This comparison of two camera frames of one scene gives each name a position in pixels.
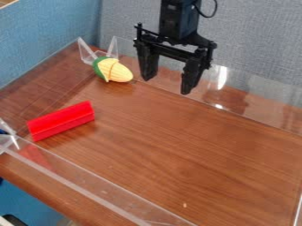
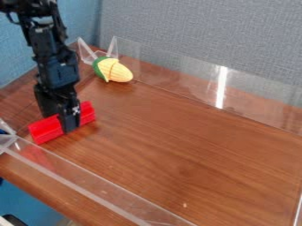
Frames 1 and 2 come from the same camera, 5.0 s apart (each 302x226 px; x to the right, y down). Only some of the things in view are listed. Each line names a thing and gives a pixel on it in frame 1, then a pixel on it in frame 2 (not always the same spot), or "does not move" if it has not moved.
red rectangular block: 62,120 does not move
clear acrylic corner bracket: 88,55 does not move
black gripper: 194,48 to 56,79
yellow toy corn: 111,70 does not move
